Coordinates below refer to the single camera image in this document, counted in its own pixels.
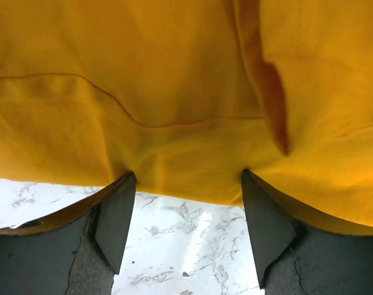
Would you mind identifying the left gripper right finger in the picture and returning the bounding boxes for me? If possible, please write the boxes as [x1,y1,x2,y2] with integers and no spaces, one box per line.
[241,170,373,294]

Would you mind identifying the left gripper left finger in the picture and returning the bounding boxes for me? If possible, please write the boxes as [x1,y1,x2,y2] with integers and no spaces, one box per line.
[0,173,137,294]

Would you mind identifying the yellow t shirt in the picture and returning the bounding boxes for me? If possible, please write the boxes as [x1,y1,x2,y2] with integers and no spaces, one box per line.
[0,1,373,235]

